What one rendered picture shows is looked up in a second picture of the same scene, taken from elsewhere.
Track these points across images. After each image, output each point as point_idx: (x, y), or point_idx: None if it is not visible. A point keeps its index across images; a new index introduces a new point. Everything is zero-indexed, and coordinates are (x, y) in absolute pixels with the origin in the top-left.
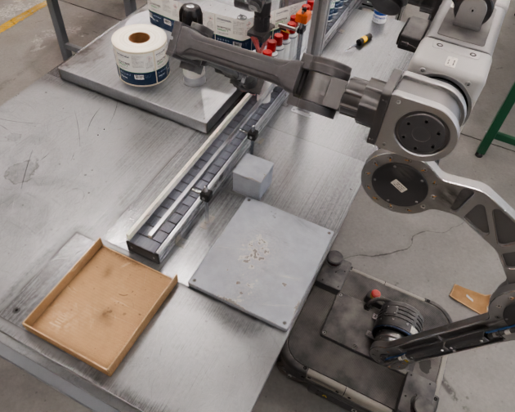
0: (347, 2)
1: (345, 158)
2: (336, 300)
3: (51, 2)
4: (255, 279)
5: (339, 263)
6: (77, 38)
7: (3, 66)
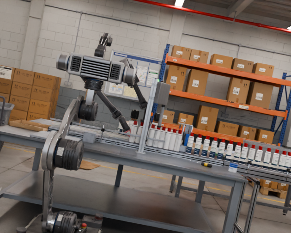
0: (227, 162)
1: (117, 152)
2: (76, 222)
3: None
4: (47, 134)
5: (96, 217)
6: (189, 192)
7: (155, 182)
